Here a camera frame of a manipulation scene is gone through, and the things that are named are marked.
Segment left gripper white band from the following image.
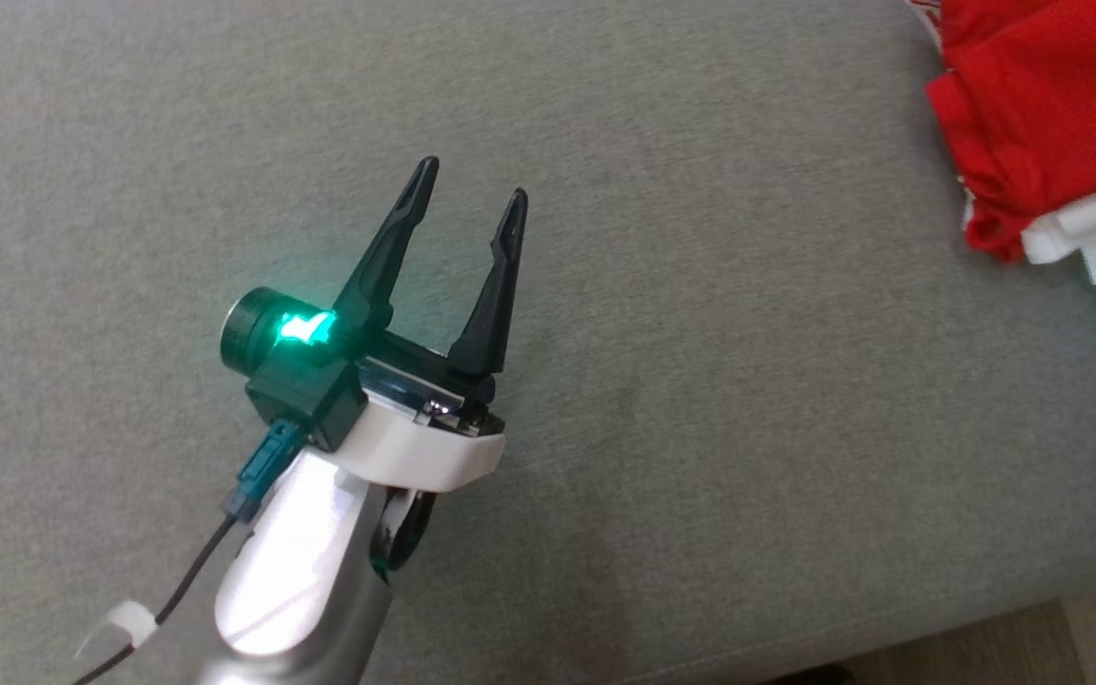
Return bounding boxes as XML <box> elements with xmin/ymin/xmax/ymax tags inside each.
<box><xmin>331</xmin><ymin>156</ymin><xmax>531</xmax><ymax>495</ymax></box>

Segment red basketball jersey white trim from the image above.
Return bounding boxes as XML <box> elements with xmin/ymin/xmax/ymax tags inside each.
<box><xmin>905</xmin><ymin>0</ymin><xmax>1096</xmax><ymax>286</ymax></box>

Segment black left camera cable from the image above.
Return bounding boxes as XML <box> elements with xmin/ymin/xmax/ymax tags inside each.
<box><xmin>70</xmin><ymin>421</ymin><xmax>309</xmax><ymax>685</ymax></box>

